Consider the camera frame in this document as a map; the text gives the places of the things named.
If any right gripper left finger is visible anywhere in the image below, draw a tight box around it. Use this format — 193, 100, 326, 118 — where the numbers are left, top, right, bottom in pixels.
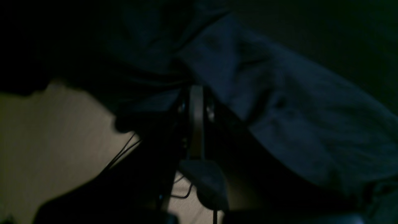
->
34, 86, 196, 224

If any dark grey T-shirt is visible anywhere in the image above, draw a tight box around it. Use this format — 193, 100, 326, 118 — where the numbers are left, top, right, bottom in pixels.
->
103, 0, 397, 203

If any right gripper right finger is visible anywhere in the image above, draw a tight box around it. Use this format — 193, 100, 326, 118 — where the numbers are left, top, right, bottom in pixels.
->
196, 86, 364, 224

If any black table cloth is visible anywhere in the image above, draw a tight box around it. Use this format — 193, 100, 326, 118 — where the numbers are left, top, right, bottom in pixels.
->
227, 0, 398, 114

